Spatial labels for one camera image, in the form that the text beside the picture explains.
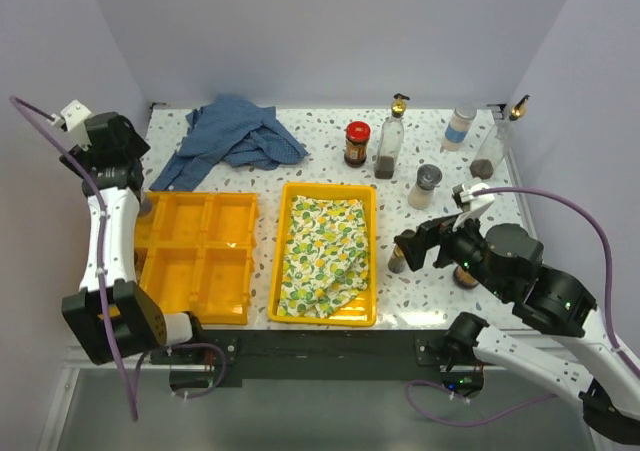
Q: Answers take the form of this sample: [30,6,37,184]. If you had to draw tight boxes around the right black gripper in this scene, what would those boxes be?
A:
[392,202,510,297]

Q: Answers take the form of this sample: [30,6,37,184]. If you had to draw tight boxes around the blue label spice jar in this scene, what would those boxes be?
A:
[138,192,153,217]

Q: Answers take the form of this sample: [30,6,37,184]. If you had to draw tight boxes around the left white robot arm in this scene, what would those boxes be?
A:
[55,101,207,365]

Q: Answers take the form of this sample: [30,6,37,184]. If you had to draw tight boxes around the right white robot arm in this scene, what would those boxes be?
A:
[394,217,639,445]

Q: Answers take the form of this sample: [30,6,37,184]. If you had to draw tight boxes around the dark bottle gold band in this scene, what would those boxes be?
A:
[388,245,406,274]

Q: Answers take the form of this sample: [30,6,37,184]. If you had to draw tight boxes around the red cap soy bottle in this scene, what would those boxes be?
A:
[453,266,479,289]

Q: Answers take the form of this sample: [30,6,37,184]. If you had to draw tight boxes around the grey cap salt grinder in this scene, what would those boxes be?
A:
[408,164,443,210]

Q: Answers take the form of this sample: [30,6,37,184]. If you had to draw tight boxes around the yellow flat tray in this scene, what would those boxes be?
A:
[268,183,377,327]

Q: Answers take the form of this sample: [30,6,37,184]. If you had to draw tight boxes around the lemon print cloth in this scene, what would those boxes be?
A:
[278,195,369,319]

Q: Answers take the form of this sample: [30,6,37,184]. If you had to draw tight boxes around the corner glass bottle gold pourer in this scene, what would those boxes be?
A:
[469,94,530,180]

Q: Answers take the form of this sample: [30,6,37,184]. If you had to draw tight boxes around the glass oil bottle gold pourer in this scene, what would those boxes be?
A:
[374,93,410,179]

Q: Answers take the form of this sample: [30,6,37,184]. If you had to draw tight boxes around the blue checkered shirt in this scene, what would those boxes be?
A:
[149,94,308,191]

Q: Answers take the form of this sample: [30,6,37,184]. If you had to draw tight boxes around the red lid sauce jar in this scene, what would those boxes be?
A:
[344,121,371,167]

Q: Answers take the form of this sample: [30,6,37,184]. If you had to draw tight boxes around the yellow compartment organizer tray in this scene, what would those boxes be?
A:
[134,191,259,326]

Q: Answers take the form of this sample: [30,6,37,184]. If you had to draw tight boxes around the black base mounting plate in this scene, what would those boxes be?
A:
[150,330,486,396]

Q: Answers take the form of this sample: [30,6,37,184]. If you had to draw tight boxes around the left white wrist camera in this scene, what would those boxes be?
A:
[52,100,93,151]

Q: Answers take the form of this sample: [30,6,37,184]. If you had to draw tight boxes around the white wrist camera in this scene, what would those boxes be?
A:
[452,178,495,230]
[52,100,93,151]

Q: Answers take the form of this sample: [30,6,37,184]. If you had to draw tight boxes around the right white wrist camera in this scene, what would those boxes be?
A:
[452,178,495,230]

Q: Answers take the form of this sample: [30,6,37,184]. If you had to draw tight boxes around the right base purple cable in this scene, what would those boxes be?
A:
[399,378,559,427]

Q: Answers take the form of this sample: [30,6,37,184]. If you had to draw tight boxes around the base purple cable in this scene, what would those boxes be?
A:
[169,353,229,400]
[399,378,559,427]

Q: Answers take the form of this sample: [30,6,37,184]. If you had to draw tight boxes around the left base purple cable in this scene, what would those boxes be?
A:
[169,353,229,400]

